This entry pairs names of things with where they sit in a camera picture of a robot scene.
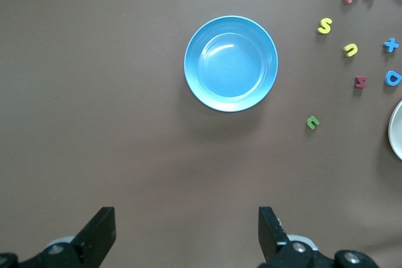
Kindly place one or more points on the brown table cloth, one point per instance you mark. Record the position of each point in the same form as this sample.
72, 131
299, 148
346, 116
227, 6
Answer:
94, 92

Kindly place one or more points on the cream white round plate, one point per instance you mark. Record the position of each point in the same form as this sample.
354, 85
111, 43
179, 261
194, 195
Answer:
397, 133

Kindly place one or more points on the blue foam letter x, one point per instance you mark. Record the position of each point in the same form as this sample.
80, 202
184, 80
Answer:
391, 45

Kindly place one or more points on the blue round plate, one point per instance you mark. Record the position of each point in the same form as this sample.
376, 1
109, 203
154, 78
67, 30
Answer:
230, 92

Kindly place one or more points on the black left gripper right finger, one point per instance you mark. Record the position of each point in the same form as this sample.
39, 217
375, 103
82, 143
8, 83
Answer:
270, 239

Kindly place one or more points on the blue foam letter D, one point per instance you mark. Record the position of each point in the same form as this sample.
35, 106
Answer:
387, 79

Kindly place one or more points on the yellow foam letter u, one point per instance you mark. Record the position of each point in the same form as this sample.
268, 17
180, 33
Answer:
351, 46

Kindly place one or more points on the maroon foam letter z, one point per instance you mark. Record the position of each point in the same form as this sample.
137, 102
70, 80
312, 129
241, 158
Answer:
360, 82

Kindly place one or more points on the yellow foam letter S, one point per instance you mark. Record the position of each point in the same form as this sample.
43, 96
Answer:
325, 25

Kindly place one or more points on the green foam letter u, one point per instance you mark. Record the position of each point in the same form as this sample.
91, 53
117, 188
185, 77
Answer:
313, 118

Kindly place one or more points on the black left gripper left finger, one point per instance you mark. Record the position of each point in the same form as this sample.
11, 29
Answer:
100, 233

